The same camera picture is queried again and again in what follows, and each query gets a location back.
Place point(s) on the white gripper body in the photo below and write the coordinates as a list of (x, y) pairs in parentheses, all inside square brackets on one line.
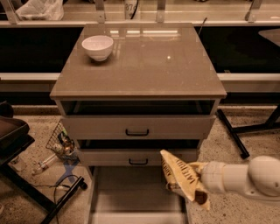
[(212, 175)]

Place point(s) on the brown yellow chip bag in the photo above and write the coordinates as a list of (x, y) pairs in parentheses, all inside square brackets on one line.
[(184, 179)]

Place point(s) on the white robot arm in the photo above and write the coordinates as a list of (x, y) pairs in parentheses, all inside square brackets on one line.
[(257, 180)]

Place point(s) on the open bottom drawer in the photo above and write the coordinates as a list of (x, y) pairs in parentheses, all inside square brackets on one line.
[(134, 195)]

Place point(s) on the grey drawer cabinet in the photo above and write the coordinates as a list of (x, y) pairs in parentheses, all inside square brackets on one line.
[(153, 70)]

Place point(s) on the white plastic bag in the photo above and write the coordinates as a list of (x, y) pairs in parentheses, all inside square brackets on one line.
[(41, 10)]

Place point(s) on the black metal stand right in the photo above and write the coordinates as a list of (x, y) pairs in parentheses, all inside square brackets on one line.
[(272, 123)]

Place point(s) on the black metal stand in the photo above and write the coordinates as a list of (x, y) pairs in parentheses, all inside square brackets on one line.
[(18, 207), (272, 123)]

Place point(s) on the clear plastic bottle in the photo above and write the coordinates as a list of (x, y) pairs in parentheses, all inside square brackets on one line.
[(45, 164)]

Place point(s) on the white ceramic bowl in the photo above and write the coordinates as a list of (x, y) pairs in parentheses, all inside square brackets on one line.
[(98, 47)]

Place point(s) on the black metal stand left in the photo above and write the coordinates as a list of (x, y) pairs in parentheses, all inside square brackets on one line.
[(18, 207)]

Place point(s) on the top drawer with black handle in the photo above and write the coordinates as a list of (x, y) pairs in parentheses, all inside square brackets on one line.
[(113, 127)]

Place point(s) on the drawer with black handle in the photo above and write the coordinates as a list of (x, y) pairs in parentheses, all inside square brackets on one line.
[(142, 157), (113, 127)]

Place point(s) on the middle drawer with black handle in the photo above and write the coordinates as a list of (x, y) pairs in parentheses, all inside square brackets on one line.
[(142, 157)]

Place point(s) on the wire mesh basket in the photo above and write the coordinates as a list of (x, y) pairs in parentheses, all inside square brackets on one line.
[(61, 144)]

